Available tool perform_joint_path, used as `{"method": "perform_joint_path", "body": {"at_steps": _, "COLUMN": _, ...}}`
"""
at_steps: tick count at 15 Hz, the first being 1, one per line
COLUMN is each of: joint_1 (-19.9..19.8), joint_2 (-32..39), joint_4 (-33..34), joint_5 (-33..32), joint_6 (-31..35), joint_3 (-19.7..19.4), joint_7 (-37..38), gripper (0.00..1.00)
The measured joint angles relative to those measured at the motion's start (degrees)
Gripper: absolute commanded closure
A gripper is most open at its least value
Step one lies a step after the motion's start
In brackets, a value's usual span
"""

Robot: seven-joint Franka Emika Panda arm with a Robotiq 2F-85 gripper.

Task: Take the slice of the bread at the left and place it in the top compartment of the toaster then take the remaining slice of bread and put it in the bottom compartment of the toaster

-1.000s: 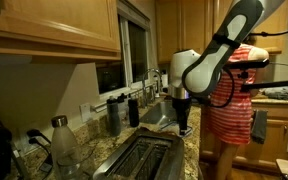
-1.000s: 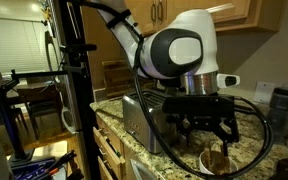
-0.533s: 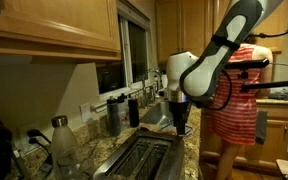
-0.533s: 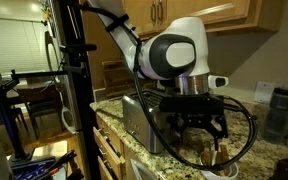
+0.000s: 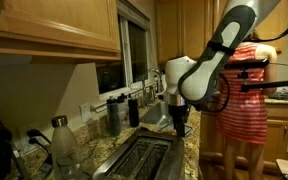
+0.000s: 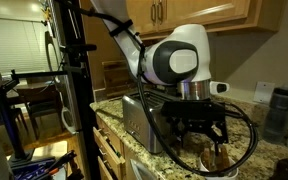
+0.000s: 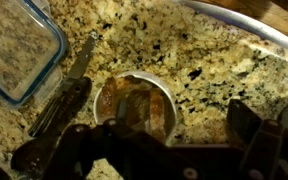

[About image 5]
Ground person in red striped dress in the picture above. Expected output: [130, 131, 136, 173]
[217, 29, 278, 180]

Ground wooden base cabinet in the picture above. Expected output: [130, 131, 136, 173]
[198, 99, 288, 173]

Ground grey water bottle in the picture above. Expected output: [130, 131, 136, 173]
[106, 95, 122, 138]

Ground chrome kitchen faucet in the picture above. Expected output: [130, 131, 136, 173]
[141, 68, 163, 108]

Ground white wall switch plate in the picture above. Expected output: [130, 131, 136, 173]
[79, 102, 92, 124]

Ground wooden wall cabinet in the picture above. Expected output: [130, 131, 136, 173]
[212, 0, 288, 54]
[155, 0, 218, 64]
[0, 0, 122, 64]

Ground black stereo camera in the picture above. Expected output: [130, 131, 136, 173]
[223, 59, 271, 81]

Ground grey folded cloth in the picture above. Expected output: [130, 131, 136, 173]
[268, 87, 288, 102]

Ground stainless steel toaster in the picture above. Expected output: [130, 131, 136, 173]
[92, 128, 186, 180]

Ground clear bottle with metal cap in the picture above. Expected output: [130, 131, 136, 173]
[50, 114, 85, 180]

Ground black power plug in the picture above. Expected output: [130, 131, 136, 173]
[26, 129, 52, 145]

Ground kitchen window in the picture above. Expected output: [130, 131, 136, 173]
[95, 1, 152, 101]

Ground white bottle with black cap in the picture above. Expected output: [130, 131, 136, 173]
[117, 93, 130, 126]

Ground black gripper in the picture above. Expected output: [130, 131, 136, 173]
[168, 102, 191, 138]

